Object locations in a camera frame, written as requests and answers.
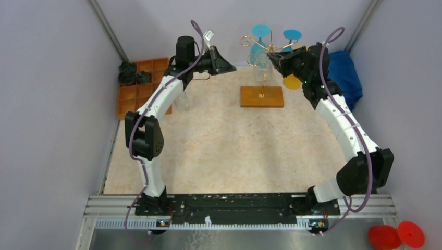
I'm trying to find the black parts in tray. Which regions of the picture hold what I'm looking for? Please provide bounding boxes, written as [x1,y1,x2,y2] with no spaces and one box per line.
[118,61,152,87]

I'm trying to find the clear ribbed wine glass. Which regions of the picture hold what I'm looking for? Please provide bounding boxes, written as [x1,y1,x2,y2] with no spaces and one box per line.
[174,91,190,111]

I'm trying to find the blue cloth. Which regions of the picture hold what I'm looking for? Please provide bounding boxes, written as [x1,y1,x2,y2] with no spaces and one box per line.
[328,51,363,111]

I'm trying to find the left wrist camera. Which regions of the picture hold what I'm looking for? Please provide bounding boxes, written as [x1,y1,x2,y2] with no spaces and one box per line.
[203,29,214,52]

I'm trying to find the yellow plastic wine glass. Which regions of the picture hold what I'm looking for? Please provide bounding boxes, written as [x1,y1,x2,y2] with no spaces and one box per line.
[283,74,302,90]

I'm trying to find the blue plastic wine glass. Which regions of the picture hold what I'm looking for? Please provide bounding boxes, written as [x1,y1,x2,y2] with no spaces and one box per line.
[249,24,271,66]

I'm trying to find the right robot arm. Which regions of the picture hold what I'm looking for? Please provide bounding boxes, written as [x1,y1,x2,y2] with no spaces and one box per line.
[267,43,394,209]

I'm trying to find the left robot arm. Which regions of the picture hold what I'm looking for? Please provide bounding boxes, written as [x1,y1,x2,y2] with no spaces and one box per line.
[124,36,237,215]

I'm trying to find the red plastic wine glass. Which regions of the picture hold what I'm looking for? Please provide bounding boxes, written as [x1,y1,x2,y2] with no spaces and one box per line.
[367,221,426,249]

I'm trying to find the orange compartment tray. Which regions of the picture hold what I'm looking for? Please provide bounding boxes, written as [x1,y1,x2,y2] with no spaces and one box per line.
[117,58,169,121]

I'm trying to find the gold wire glass rack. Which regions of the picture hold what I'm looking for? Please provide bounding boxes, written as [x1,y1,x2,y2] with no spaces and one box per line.
[240,32,288,108]

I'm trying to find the black mounting base rail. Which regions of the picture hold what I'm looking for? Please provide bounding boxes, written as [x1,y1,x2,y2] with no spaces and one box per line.
[134,193,340,226]

